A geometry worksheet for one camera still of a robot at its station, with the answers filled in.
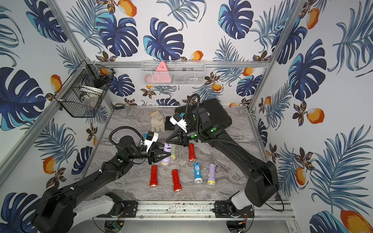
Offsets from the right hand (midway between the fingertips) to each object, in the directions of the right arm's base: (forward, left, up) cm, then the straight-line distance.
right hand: (168, 139), depth 68 cm
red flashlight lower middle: (-13, -3, -26) cm, 29 cm away
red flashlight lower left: (-11, +10, -26) cm, 30 cm away
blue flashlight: (-9, -15, -26) cm, 31 cm away
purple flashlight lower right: (-9, -22, -26) cm, 35 cm away
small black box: (+29, +6, -25) cm, 39 cm away
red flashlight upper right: (+4, -12, -26) cm, 29 cm away
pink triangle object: (+42, +9, +7) cm, 43 cm away
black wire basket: (+28, +53, +4) cm, 60 cm away
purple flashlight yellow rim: (-5, 0, +1) cm, 5 cm away
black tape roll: (+49, +49, -27) cm, 74 cm away
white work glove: (+34, +15, -26) cm, 45 cm away
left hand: (-4, -1, -2) cm, 5 cm away
